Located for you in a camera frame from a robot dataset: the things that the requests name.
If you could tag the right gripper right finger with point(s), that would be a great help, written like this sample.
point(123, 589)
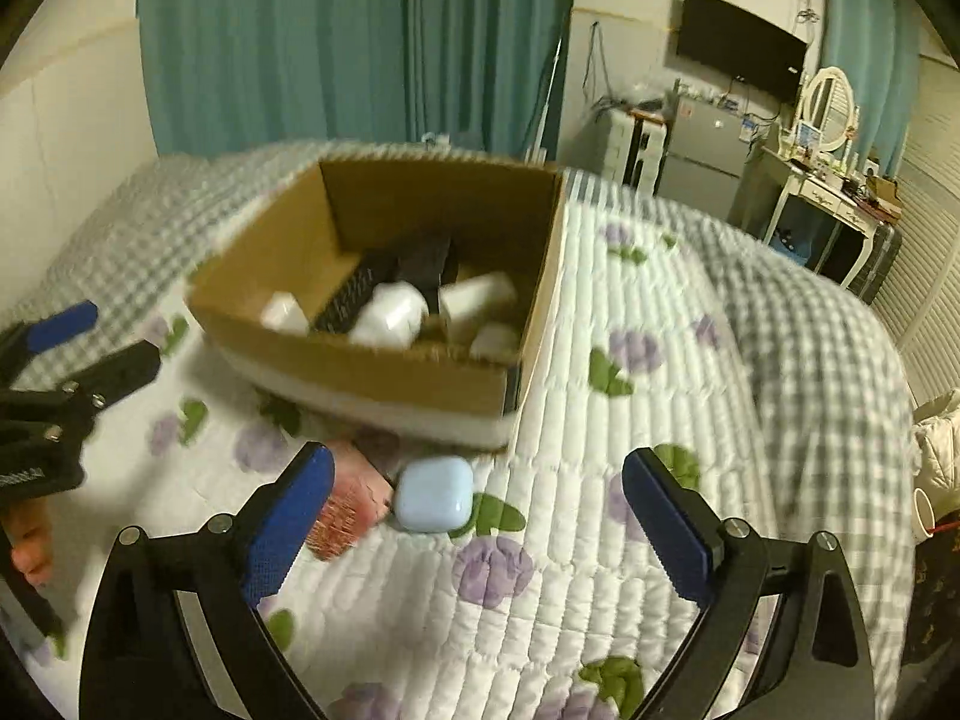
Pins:
point(815, 661)

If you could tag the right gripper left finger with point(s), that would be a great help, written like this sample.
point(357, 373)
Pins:
point(138, 661)

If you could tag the white square box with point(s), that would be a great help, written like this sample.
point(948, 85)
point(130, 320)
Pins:
point(283, 314)

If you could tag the black remote control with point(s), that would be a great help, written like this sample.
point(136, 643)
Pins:
point(339, 313)

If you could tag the white rounded bottle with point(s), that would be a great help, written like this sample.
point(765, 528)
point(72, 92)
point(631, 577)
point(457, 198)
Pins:
point(392, 318)

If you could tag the white bottle red cap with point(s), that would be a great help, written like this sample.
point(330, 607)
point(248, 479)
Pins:
point(465, 306)

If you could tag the person's left hand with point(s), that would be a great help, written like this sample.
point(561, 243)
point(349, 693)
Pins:
point(27, 525)

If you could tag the white paper cup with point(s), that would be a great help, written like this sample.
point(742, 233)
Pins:
point(923, 522)

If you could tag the pink patterned pouch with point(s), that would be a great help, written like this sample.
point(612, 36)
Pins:
point(360, 499)

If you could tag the grey checkered bed sheet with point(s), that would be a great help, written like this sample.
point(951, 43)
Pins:
point(829, 393)

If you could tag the cream puffer jacket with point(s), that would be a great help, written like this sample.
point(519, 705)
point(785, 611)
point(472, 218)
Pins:
point(937, 434)

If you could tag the white floral quilt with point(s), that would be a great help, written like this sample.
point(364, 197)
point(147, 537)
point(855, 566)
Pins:
point(549, 603)

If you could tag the light blue earbuds case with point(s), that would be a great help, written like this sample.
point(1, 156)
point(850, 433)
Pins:
point(434, 495)

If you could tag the white louvred wardrobe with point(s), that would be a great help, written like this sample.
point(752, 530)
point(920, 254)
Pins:
point(918, 300)

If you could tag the open cardboard box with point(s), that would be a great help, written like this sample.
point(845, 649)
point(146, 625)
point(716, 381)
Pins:
point(445, 221)

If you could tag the dark striped suitcase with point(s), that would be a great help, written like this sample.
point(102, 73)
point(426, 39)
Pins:
point(886, 244)

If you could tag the large green curtain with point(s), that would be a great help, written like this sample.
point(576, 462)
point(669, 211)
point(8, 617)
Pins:
point(226, 75)

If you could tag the white dressing table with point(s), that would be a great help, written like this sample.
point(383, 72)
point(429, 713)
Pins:
point(803, 217)

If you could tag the grey mini fridge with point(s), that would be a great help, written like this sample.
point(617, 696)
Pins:
point(704, 158)

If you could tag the white suitcase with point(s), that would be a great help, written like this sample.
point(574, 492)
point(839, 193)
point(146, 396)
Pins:
point(633, 145)

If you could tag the white mop pole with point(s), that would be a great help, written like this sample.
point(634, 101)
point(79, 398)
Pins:
point(538, 153)

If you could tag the white oval vanity mirror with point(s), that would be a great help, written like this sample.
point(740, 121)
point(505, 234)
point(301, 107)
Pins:
point(827, 105)

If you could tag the right green curtain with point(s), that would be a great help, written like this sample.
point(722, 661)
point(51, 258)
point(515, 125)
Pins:
point(876, 43)

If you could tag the black wall television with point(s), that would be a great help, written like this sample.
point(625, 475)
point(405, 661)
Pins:
point(743, 46)

